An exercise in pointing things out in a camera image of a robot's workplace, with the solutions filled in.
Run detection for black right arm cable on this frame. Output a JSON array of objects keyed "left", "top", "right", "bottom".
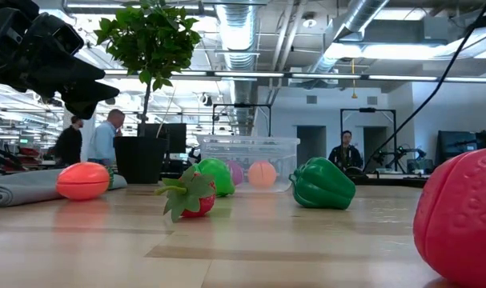
[{"left": 362, "top": 0, "right": 486, "bottom": 172}]

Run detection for person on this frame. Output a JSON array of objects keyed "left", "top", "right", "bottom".
[
  {"left": 327, "top": 130, "right": 364, "bottom": 170},
  {"left": 86, "top": 108, "right": 127, "bottom": 166},
  {"left": 52, "top": 115, "right": 84, "bottom": 167}
]

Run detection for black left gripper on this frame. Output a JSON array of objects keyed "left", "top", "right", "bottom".
[{"left": 0, "top": 39, "right": 120, "bottom": 120}]

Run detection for folded grey cloth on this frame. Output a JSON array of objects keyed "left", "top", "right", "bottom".
[{"left": 0, "top": 168, "right": 128, "bottom": 208}]

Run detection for light green toy fruit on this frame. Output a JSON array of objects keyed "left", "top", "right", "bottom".
[{"left": 192, "top": 157, "right": 236, "bottom": 198}]

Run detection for green plant in black pot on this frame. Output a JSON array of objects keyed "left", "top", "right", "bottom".
[{"left": 93, "top": 0, "right": 203, "bottom": 185}]

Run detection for silver ventilation duct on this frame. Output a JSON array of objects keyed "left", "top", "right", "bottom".
[
  {"left": 214, "top": 0, "right": 263, "bottom": 135},
  {"left": 310, "top": 0, "right": 391, "bottom": 75}
]

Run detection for orange toy carrot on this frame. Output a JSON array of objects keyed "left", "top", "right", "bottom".
[{"left": 55, "top": 162, "right": 114, "bottom": 202}]

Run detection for black stand frame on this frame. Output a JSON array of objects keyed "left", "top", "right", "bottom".
[{"left": 339, "top": 106, "right": 399, "bottom": 169}]

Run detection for large red toy fruit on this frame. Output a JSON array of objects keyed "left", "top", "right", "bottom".
[{"left": 412, "top": 146, "right": 486, "bottom": 288}]

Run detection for purple white toy onion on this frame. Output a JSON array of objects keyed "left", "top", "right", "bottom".
[{"left": 226, "top": 159, "right": 246, "bottom": 187}]

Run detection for round orange toy fruit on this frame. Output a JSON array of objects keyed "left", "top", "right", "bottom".
[{"left": 247, "top": 160, "right": 278, "bottom": 190}]

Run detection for clear plastic tupperware container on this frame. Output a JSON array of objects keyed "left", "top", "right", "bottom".
[{"left": 197, "top": 134, "right": 301, "bottom": 194}]

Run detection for black monitor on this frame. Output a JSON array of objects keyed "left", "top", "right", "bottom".
[
  {"left": 137, "top": 122, "right": 187, "bottom": 155},
  {"left": 436, "top": 130, "right": 486, "bottom": 166}
]

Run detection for dark green toy bell pepper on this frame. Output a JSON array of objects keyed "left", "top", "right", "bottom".
[{"left": 288, "top": 156, "right": 356, "bottom": 210}]

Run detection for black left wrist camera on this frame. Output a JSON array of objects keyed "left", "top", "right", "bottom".
[{"left": 30, "top": 14, "right": 85, "bottom": 57}]

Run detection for red toy strawberry green leaves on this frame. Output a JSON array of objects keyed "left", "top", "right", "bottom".
[{"left": 154, "top": 164, "right": 217, "bottom": 223}]

